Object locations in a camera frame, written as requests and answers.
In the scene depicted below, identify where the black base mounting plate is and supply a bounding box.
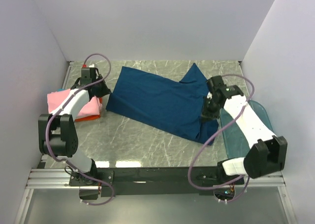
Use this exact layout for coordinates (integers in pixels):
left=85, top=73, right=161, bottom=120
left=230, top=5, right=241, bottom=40
left=65, top=166, right=245, bottom=201

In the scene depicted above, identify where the teal plastic bin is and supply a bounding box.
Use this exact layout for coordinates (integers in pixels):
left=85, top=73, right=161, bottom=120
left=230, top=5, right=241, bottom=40
left=222, top=100, right=273, bottom=159

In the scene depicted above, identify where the folded orange t shirt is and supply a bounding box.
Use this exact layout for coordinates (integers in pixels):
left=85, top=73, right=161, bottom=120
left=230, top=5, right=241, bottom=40
left=75, top=96, right=102, bottom=122

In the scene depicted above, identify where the folded pink t shirt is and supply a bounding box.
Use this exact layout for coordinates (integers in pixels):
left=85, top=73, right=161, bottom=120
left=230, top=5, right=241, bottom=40
left=47, top=89, right=102, bottom=121

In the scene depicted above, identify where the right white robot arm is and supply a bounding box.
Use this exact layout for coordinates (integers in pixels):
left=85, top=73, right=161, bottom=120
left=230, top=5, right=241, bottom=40
left=201, top=76, right=287, bottom=184

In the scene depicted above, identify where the blue t shirt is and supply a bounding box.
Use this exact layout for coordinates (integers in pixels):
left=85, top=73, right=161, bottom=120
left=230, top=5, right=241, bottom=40
left=106, top=64, right=219, bottom=144

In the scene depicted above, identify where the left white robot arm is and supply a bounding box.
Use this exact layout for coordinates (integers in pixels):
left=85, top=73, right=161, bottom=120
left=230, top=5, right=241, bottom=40
left=38, top=65, right=111, bottom=186

